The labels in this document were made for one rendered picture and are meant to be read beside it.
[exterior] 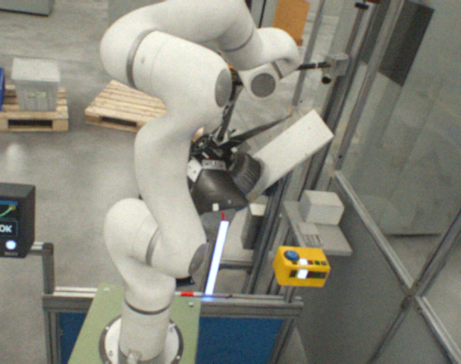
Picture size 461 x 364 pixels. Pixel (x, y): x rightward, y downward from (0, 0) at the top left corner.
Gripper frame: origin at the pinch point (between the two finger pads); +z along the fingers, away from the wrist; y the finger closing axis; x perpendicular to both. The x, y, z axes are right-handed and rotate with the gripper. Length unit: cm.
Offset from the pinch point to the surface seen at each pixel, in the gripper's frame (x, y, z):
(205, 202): -50, -5, -11
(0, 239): -52, -64, -32
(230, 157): -45.7, 6.4, 15.8
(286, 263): -59, 22, -30
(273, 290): -151, 57, 48
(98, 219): -165, -56, 124
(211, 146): -41.4, -1.7, 15.0
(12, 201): -41, -61, -30
